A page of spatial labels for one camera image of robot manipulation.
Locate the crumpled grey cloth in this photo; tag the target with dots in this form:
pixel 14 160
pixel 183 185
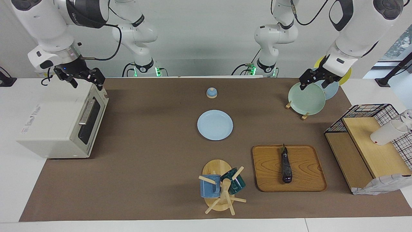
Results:
pixel 379 185

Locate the white toaster oven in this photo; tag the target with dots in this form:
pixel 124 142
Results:
pixel 51 122

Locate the square wooden tray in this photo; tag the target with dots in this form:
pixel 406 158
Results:
pixel 267 174

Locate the dark green mug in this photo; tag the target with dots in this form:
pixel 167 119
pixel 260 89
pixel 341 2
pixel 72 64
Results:
pixel 237 185

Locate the white wall socket box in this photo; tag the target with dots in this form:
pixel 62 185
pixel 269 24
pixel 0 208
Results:
pixel 41 73

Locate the light blue plate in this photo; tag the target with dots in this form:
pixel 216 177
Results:
pixel 215 125

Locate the white cup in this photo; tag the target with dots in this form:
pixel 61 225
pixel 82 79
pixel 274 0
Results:
pixel 383 135

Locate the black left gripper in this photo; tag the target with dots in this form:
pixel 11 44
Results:
pixel 317 74

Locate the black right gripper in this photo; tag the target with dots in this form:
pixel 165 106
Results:
pixel 80 71

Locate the black angled stand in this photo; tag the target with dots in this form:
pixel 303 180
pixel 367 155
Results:
pixel 394 69

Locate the yellow plate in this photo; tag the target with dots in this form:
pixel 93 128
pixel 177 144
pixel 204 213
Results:
pixel 346 77

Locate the blue mug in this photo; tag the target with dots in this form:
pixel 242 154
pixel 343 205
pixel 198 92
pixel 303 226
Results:
pixel 207 190

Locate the pale blue racked plate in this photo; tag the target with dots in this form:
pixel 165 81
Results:
pixel 331 90

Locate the small blue wooden-based bell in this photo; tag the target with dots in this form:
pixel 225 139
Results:
pixel 211 92

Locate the wooden mug tree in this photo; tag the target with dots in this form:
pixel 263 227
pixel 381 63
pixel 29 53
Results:
pixel 215 167

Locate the wooden plate rack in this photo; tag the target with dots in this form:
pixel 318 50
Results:
pixel 304 116

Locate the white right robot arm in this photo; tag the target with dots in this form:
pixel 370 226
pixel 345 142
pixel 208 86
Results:
pixel 48 25

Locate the mint green plate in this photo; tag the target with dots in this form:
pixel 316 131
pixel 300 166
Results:
pixel 305 100

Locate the clear drinking glass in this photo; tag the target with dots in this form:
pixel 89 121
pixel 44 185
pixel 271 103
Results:
pixel 408 116

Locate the dark purple eggplant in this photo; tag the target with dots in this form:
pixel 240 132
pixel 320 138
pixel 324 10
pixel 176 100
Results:
pixel 285 167

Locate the brown table mat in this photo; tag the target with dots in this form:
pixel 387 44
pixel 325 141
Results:
pixel 145 177

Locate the wooden two-level shelf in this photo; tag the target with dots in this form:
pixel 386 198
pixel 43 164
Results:
pixel 376 154

